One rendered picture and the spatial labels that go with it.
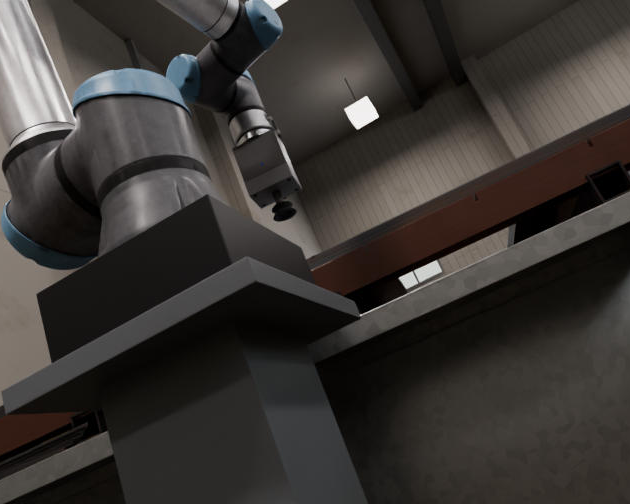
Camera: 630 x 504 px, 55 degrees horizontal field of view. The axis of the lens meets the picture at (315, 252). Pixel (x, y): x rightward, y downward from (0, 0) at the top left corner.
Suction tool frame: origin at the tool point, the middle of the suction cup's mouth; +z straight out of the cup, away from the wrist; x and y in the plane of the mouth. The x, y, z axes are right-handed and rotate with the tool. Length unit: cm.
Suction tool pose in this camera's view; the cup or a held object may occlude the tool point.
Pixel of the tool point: (285, 215)
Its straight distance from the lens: 106.9
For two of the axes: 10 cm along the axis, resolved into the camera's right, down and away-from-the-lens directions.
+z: 3.5, 8.6, -3.6
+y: -9.0, 4.1, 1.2
